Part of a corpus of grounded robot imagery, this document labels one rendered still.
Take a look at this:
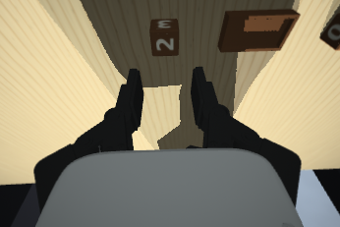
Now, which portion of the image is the brown shallow tray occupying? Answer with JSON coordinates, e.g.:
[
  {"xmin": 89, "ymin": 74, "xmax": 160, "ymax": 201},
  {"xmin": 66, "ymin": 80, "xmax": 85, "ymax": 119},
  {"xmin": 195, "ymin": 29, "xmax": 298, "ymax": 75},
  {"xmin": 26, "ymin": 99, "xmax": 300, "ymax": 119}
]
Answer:
[{"xmin": 218, "ymin": 9, "xmax": 301, "ymax": 52}]

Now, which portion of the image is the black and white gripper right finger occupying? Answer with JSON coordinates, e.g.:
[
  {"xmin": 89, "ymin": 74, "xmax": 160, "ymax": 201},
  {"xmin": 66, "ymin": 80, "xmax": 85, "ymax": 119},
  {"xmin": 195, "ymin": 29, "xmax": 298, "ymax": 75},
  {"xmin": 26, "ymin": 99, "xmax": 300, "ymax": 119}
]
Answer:
[{"xmin": 191, "ymin": 67, "xmax": 302, "ymax": 208}]

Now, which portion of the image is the brown calendar cube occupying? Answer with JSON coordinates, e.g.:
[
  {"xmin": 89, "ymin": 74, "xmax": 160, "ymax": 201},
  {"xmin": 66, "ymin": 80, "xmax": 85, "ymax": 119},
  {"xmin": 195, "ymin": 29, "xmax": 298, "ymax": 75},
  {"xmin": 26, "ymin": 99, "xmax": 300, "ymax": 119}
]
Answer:
[
  {"xmin": 319, "ymin": 13, "xmax": 340, "ymax": 51},
  {"xmin": 149, "ymin": 19, "xmax": 179, "ymax": 56}
]

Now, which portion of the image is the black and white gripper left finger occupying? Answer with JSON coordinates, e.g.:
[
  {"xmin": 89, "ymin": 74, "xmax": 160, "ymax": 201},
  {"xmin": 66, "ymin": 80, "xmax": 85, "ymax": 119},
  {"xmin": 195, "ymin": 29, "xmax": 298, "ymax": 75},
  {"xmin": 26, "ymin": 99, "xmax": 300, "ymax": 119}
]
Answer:
[{"xmin": 33, "ymin": 69, "xmax": 143, "ymax": 214}]

